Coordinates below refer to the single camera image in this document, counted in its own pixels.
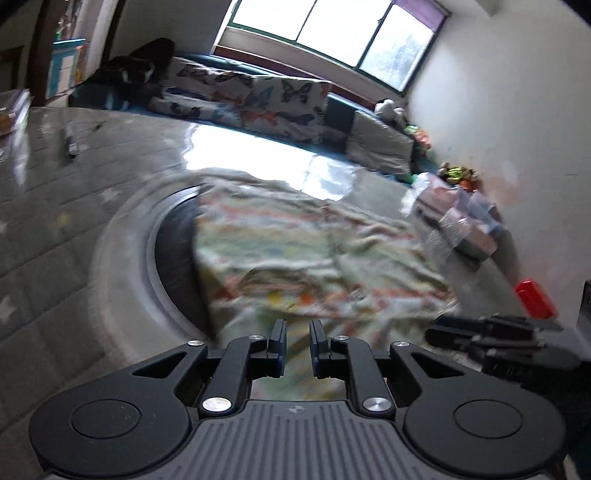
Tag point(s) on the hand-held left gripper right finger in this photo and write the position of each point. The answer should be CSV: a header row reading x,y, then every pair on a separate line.
x,y
318,346

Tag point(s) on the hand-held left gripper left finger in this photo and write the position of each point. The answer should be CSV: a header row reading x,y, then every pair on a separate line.
x,y
277,346

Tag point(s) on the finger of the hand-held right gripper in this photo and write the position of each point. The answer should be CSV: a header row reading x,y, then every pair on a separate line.
x,y
461,323
452,339

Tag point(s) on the floral pastel jacket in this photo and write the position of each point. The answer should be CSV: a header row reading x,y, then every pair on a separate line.
x,y
300,244

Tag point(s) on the red plastic object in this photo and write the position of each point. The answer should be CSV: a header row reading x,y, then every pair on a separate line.
x,y
535,300

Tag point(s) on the clear plastic storage box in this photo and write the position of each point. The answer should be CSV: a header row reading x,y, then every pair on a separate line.
x,y
485,210

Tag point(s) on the small pink tissue pack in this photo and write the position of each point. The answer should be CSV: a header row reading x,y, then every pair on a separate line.
x,y
436,196

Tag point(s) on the brown plush toys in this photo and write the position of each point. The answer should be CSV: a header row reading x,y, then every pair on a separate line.
x,y
457,174

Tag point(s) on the round table hotplate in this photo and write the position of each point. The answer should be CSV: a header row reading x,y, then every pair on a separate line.
x,y
124,277

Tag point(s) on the colourful plush toy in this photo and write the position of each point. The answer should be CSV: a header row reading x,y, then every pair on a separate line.
x,y
418,136

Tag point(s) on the plain grey pillow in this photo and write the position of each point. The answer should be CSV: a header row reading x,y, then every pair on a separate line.
x,y
381,143

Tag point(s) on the panda plush toy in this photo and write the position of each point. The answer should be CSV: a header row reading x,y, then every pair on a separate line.
x,y
388,110

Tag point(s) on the teal sofa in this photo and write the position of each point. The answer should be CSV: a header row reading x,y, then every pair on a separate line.
x,y
339,113

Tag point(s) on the square butterfly print pillow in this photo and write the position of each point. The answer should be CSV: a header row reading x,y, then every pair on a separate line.
x,y
286,108

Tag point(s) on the wide butterfly print pillow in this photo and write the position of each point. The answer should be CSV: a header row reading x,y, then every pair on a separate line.
x,y
198,92

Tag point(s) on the black pen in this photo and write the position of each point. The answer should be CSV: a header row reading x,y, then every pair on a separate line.
x,y
70,138

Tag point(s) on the dark open bag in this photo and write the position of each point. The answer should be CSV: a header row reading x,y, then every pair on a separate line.
x,y
115,83

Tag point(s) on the black backpack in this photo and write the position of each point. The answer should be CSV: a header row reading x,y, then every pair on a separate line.
x,y
159,55

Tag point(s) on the green framed window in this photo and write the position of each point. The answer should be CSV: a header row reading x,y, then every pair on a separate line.
x,y
332,32

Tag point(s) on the teal cabinet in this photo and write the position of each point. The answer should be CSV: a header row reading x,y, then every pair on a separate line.
x,y
67,62

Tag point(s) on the brown door frame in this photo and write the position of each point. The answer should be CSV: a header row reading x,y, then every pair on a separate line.
x,y
44,50

